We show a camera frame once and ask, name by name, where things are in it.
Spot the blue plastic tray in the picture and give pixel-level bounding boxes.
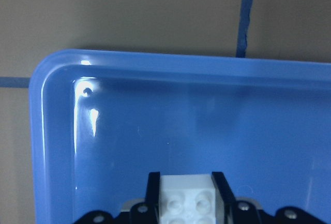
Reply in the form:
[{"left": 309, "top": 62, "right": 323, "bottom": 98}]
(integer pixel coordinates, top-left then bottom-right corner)
[{"left": 29, "top": 50, "right": 330, "bottom": 223}]

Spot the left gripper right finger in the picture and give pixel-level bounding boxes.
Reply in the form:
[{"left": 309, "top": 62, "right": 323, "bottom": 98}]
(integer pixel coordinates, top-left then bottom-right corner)
[{"left": 212, "top": 172, "right": 261, "bottom": 223}]

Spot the white block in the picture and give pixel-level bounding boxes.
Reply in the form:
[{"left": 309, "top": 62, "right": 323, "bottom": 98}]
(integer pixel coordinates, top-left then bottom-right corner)
[{"left": 159, "top": 174, "right": 216, "bottom": 223}]

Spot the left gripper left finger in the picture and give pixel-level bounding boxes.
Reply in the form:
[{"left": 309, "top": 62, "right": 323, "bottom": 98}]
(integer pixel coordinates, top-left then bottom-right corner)
[{"left": 129, "top": 172, "right": 160, "bottom": 224}]

